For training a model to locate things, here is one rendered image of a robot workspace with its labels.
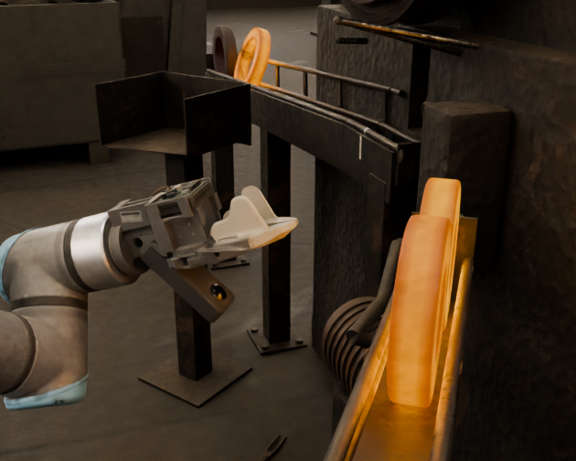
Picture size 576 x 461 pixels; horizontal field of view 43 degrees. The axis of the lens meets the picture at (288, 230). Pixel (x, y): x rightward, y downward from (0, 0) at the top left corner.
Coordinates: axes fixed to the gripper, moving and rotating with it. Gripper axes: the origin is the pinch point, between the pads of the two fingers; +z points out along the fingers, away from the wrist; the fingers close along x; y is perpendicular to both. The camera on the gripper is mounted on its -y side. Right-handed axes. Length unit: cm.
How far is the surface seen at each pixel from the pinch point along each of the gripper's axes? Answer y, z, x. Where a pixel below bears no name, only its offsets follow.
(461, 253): -9.1, 16.5, 7.0
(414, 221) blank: 3.8, 17.0, -16.4
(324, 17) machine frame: 18, -11, 88
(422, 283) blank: 0.9, 17.5, -22.0
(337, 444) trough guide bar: -3.4, 12.3, -34.5
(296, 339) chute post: -59, -43, 92
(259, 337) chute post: -57, -54, 92
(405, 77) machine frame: 5, 7, 56
